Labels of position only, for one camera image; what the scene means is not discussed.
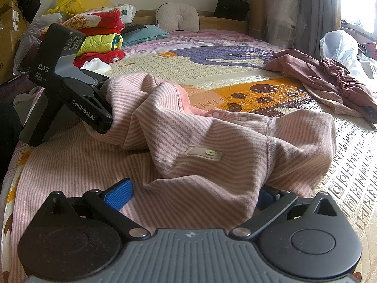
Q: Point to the red patterned fleece blanket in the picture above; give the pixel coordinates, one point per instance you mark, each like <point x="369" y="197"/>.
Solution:
<point x="103" y="20"/>

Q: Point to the printed foam play mat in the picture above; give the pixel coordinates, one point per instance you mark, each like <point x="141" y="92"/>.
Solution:
<point x="353" y="168"/>

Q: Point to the pink striped baby shirt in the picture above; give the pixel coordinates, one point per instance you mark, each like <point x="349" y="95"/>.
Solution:
<point x="191" y="141"/>

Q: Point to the dark purple cloth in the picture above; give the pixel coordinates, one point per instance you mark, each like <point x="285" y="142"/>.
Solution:
<point x="11" y="90"/>

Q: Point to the window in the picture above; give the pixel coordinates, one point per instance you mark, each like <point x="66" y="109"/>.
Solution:
<point x="359" y="0"/>

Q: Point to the beige dimpled pillow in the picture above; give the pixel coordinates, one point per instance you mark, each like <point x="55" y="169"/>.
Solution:
<point x="176" y="17"/>

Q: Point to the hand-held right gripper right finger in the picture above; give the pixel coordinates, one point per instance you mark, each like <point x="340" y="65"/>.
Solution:
<point x="268" y="197"/>

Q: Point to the black bag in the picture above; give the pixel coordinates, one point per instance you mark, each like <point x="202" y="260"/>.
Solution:
<point x="231" y="8"/>

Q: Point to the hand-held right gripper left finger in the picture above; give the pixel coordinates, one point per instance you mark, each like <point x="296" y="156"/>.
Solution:
<point x="119" y="196"/>

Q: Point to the yellow bag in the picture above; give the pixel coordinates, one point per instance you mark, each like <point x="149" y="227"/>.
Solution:
<point x="85" y="1"/>

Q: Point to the dark glossy packet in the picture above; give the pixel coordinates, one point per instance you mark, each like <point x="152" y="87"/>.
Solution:
<point x="134" y="28"/>

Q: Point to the white wipes pack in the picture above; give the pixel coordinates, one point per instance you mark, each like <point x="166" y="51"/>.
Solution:
<point x="126" y="11"/>

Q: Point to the plastic wrapped bundle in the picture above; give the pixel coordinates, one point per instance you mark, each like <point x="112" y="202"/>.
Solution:
<point x="282" y="14"/>

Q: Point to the mauve striped garment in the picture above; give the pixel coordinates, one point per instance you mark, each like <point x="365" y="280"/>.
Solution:
<point x="324" y="100"/>

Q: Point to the wooden headboard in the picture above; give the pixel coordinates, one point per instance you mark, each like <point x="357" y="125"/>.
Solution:
<point x="218" y="25"/>

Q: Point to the tall cardboard carton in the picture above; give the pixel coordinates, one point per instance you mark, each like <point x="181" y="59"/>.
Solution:
<point x="256" y="17"/>

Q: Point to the white plastic bag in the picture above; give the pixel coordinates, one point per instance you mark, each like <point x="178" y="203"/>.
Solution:
<point x="338" y="44"/>

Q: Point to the mauve sweatshirt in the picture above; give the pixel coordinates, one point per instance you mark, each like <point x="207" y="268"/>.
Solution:
<point x="291" y="62"/>

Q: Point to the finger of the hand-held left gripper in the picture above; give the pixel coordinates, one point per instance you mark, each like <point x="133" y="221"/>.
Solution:
<point x="94" y="76"/>

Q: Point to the grey and beige curtain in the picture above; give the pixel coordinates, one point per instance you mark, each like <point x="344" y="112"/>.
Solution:
<point x="324" y="8"/>

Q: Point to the red book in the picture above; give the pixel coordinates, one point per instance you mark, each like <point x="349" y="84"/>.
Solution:
<point x="369" y="48"/>

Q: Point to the red fleece garment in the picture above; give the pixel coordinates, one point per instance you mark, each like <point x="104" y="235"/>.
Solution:
<point x="112" y="56"/>

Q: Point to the teal cloth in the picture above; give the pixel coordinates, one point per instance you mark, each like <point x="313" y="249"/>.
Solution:
<point x="150" y="37"/>

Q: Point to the yellow puffer jacket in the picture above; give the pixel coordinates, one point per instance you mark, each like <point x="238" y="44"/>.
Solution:
<point x="97" y="42"/>

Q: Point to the grey translucent plastic bag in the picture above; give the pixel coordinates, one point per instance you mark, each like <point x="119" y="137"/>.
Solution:
<point x="29" y="35"/>

